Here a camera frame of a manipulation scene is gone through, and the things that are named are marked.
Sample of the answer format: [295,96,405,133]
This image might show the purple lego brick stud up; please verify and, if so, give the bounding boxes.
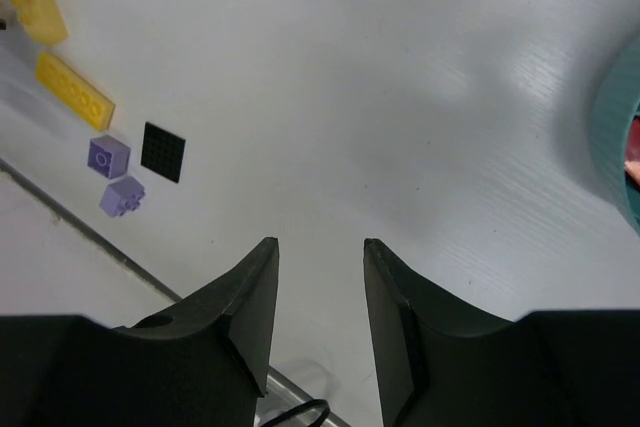
[87,135,131,180]

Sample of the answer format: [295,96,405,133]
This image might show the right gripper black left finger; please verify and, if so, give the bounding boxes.
[116,237,279,426]

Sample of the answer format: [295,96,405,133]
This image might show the yellow lego slope brick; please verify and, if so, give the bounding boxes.
[10,0,69,47]

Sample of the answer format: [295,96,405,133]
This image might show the purple lego brick sideways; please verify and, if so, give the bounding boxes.
[99,176,145,217]

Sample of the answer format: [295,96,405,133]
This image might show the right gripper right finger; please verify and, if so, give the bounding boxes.
[364,239,530,426]

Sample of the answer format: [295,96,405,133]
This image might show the black square lego plate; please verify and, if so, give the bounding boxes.
[140,122,186,183]

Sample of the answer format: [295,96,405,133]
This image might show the red lego brick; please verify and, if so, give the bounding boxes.
[624,116,640,186]

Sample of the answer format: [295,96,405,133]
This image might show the yellow long lego plate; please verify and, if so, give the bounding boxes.
[35,51,115,132]

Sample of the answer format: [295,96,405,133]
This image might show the teal round divided container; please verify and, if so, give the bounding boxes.
[588,39,639,230]

